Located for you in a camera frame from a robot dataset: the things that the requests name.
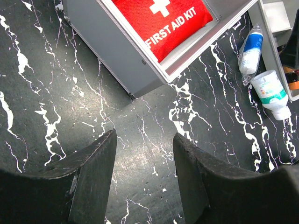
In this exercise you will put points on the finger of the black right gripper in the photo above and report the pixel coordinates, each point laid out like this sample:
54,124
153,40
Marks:
290,55

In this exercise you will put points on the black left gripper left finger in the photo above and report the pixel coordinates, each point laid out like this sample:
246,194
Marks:
74,190

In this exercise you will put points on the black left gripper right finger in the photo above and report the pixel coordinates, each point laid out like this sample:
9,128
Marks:
215,192

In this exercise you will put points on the brown medicine bottle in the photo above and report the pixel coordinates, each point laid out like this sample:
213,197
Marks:
292,77

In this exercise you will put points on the white green-label bottle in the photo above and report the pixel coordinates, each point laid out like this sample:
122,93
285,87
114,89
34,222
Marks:
272,94

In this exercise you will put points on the grey plastic tray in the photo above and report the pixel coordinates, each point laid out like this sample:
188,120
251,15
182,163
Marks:
276,18

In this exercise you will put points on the blue white tube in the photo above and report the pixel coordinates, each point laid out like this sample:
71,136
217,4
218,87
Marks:
250,53

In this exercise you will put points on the red first aid pouch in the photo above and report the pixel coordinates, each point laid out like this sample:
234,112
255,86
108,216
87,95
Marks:
164,24

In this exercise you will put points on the silver metal medicine case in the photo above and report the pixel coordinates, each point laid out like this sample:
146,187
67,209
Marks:
112,39

